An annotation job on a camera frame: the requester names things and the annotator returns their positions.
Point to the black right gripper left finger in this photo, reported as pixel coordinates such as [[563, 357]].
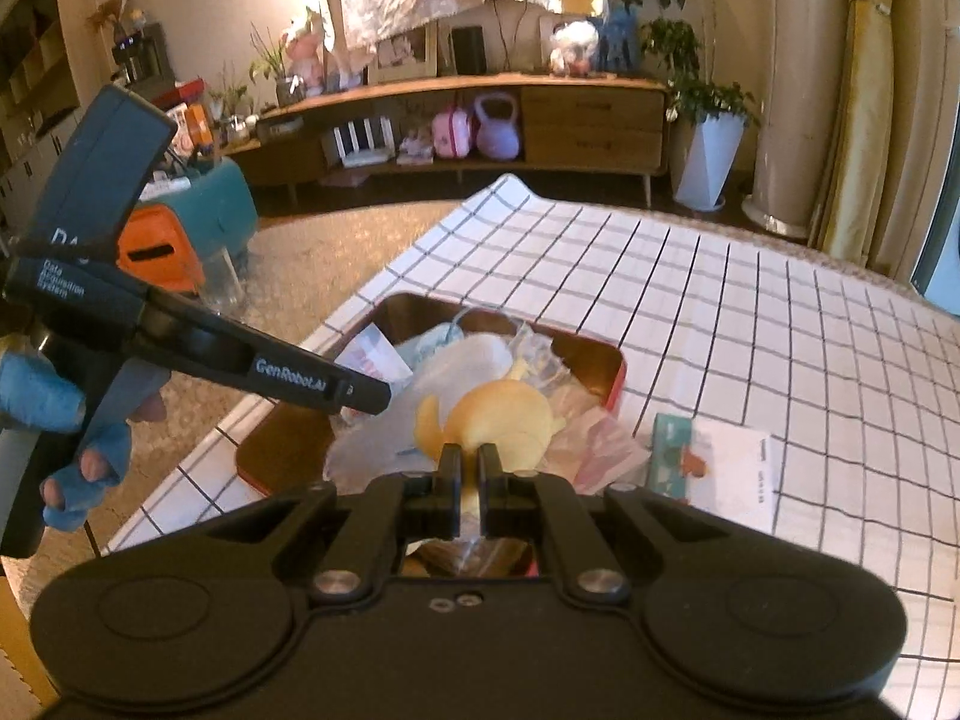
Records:
[[375, 526]]

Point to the framed photo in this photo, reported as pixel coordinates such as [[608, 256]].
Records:
[[411, 55]]

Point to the black and white grid tablecloth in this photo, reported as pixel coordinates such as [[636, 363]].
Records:
[[854, 380]]

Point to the wooden sideboard cabinet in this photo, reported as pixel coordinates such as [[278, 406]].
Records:
[[595, 125]]

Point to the white teal tissue pack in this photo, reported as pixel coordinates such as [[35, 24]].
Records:
[[721, 469]]

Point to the blue gloved left hand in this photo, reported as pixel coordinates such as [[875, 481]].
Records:
[[35, 399]]

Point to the teal orange stool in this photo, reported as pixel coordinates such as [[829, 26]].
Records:
[[178, 225]]

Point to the clear plastic packet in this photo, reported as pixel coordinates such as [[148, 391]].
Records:
[[534, 362]]

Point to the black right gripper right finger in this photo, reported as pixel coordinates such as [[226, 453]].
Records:
[[545, 510]]

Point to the yellow beige curtain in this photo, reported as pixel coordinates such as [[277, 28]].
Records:
[[859, 123]]

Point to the pink small bag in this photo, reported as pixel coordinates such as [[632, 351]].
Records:
[[452, 132]]

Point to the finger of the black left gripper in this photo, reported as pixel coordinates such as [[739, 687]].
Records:
[[184, 337]]

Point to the potted green plant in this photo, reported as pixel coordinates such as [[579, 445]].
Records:
[[707, 119]]

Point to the purple kettlebell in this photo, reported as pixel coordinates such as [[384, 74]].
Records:
[[498, 137]]

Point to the brown hair scrunchie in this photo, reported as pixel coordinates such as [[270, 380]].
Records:
[[475, 558]]

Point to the pink alcohol wipe packet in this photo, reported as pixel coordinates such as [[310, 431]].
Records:
[[372, 354]]

